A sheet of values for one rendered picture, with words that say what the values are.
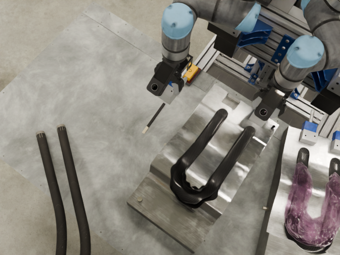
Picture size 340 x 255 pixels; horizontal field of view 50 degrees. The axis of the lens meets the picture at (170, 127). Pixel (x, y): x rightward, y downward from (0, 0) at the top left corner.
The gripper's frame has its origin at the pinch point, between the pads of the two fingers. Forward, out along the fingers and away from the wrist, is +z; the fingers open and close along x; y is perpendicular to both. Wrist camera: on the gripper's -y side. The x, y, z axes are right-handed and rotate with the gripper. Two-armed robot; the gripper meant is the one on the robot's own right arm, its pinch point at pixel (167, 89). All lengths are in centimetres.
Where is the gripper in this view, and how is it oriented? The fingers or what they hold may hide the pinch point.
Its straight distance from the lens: 119.4
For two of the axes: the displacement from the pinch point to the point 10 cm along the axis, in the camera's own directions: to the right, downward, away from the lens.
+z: -0.4, 3.7, 9.3
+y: 5.8, -7.5, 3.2
